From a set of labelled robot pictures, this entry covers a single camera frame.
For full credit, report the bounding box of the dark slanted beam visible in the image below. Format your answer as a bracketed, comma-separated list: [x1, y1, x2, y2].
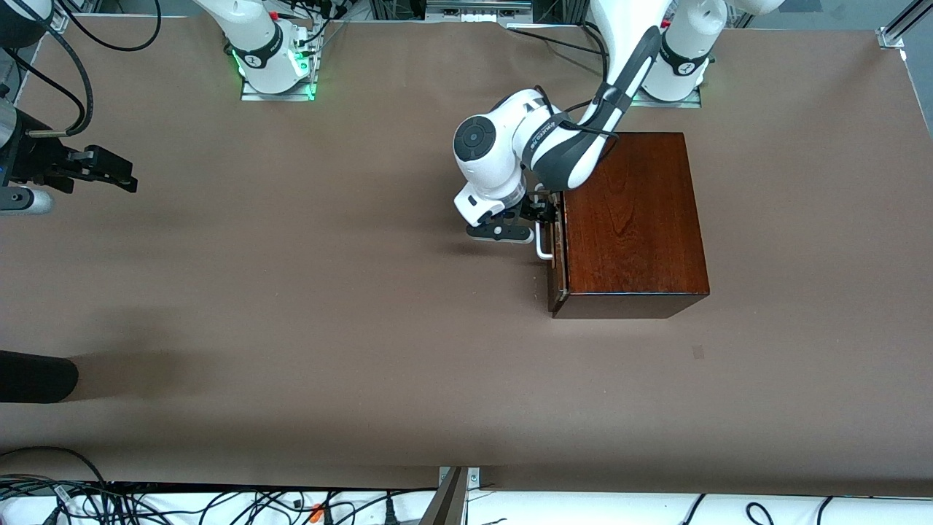
[418, 467, 468, 525]

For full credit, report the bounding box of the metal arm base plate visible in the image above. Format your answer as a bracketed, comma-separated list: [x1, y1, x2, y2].
[625, 87, 703, 110]
[240, 77, 317, 103]

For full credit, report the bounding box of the black cable along table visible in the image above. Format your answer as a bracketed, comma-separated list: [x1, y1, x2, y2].
[507, 24, 610, 81]

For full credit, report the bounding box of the aluminium profile bar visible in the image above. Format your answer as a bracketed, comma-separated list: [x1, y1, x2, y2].
[885, 0, 933, 42]

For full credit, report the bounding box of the thin black looping cable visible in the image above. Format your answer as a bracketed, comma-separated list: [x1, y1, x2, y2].
[57, 0, 163, 53]

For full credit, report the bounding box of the dark brown wooden cabinet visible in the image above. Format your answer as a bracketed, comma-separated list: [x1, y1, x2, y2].
[547, 131, 711, 319]

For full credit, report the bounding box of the black arcing cable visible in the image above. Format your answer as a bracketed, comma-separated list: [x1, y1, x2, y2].
[0, 446, 112, 486]

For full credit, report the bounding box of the metal table edge bracket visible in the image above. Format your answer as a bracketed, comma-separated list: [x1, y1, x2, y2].
[437, 466, 483, 525]

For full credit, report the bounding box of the tangled black cable bundle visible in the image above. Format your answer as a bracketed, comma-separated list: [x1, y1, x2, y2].
[0, 475, 440, 525]

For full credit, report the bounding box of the black rounded object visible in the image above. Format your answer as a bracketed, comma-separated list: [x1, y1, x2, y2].
[0, 349, 79, 404]

